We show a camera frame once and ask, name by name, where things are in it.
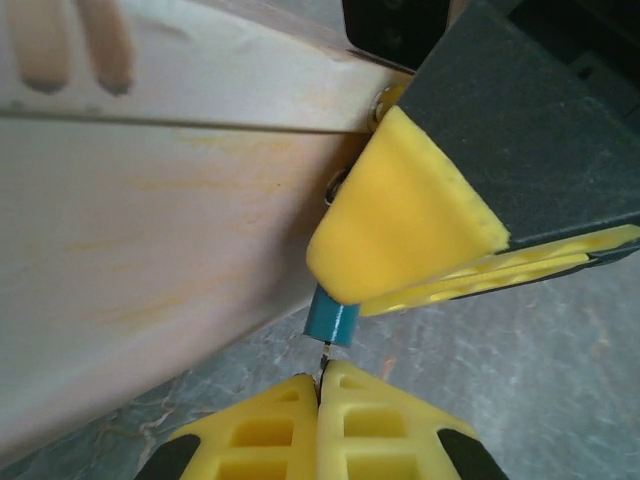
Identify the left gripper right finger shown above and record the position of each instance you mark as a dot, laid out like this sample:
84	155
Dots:
370	430

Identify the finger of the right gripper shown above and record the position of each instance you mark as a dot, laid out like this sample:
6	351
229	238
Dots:
475	280
400	210

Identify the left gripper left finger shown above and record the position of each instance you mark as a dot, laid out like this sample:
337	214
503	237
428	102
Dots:
270	430

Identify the small blue padlock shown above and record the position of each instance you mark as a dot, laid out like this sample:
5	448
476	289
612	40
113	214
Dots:
330	320

